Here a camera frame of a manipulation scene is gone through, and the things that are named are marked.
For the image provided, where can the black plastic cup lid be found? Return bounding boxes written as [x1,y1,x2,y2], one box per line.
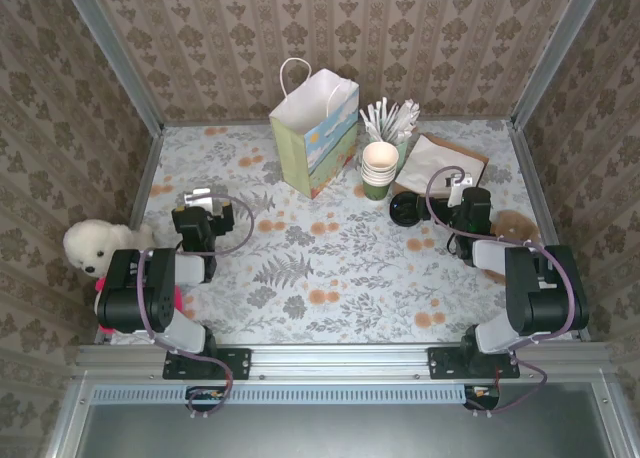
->
[390,191,426,228]

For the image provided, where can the brown pulp cup carrier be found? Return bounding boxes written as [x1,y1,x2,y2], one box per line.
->
[487,209,542,285]

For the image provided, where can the green paper coffee cup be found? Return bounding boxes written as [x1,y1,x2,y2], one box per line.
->
[361,141,400,173]

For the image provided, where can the landscape print paper gift bag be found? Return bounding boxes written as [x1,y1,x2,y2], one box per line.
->
[269,57,361,201]

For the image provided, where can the white paper napkin stack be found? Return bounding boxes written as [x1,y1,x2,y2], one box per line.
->
[397,133,487,212]

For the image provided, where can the mint green straw holder cup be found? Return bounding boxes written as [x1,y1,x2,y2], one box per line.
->
[368,126,412,173]

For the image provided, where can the stack of green paper cups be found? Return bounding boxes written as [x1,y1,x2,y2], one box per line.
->
[360,162,399,202]

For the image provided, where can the floral patterned tablecloth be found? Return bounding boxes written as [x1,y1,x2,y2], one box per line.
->
[109,122,584,347]

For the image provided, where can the white plush bear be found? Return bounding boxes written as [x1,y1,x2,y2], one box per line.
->
[62,218,156,279]

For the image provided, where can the pink striped plush doll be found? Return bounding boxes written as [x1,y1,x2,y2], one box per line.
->
[93,276,185,335]

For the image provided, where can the grey metal panel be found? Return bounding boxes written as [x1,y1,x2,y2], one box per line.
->
[47,377,640,458]

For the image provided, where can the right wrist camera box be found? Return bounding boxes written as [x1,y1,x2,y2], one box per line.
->
[446,172,475,207]

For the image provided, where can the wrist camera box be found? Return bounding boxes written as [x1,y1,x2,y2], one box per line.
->
[182,190,222,213]
[446,172,475,207]

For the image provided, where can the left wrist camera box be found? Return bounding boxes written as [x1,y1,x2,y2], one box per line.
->
[182,190,222,213]

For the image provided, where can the aluminium table edge rail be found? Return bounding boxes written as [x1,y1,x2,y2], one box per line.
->
[508,121,592,343]
[162,118,516,128]
[94,126,166,347]

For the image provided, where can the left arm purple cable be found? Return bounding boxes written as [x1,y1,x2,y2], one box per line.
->
[135,191,257,422]

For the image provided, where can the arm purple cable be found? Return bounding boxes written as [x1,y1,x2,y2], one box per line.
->
[425,165,576,418]
[135,191,257,422]

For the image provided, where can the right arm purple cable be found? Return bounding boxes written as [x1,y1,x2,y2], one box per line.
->
[425,165,576,418]

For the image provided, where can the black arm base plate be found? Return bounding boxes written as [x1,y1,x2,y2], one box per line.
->
[428,347,521,381]
[163,347,251,381]

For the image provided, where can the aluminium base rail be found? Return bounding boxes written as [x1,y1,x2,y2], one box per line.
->
[74,344,617,382]

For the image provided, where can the aluminium frame post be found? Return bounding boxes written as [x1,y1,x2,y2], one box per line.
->
[58,0,165,135]
[510,0,610,129]

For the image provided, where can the slotted grey cable duct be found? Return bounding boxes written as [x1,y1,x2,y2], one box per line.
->
[92,383,469,405]

